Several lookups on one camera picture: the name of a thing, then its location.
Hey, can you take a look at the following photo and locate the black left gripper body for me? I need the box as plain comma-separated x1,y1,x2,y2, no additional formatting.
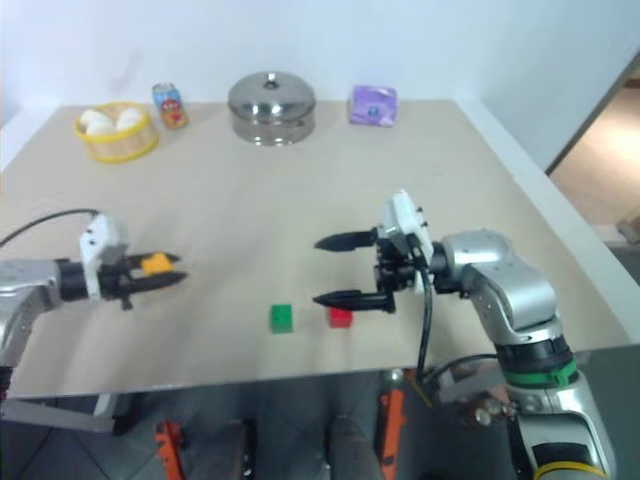
99,253,145,312

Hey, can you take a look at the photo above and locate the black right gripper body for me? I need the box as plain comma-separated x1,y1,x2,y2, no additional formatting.
373,234,421,302

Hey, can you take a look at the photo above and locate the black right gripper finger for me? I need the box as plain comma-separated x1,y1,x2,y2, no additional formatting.
311,289,398,316
313,227,380,253

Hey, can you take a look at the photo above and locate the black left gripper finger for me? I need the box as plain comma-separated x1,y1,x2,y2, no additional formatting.
124,253,183,267
130,271,191,293

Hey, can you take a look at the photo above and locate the yellow cube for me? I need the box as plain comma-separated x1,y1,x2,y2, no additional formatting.
140,253,171,277

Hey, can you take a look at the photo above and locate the red cube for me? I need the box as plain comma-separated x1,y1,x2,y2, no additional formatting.
328,307,355,330

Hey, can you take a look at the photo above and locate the green cube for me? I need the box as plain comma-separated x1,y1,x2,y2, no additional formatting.
269,303,295,335

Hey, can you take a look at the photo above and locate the yellow steamer basket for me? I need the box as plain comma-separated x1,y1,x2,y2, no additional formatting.
74,101,161,166

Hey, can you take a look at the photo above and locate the orange clamp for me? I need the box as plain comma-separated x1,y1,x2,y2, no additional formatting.
378,383,406,467
153,418,185,480

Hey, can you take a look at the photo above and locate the purple tissue pack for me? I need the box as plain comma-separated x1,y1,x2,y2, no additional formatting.
347,84,399,127

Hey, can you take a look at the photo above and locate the white steamed bun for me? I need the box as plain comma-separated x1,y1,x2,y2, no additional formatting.
79,110,115,137
115,106,145,133

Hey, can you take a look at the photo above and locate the stainless steel lidded pot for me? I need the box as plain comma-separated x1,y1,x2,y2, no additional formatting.
227,71,318,148

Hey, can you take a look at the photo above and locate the printed drink can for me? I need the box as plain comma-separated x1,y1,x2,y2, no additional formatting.
151,81,191,131

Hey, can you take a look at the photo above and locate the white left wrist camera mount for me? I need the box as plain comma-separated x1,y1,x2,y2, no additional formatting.
78,214,130,300

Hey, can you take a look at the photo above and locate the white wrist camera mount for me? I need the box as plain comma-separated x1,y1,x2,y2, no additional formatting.
78,214,130,300
378,189,434,292

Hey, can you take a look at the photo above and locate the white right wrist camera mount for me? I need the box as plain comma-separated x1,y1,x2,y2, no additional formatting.
378,189,434,292

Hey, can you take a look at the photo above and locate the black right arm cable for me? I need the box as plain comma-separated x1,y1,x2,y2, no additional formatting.
410,238,507,401

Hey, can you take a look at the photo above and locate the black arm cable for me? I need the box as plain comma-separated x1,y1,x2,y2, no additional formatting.
0,209,100,247
410,238,507,401

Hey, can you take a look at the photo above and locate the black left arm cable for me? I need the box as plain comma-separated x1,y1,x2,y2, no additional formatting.
0,209,100,247

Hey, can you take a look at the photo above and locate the white table frame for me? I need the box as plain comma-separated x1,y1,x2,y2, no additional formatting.
0,392,132,435

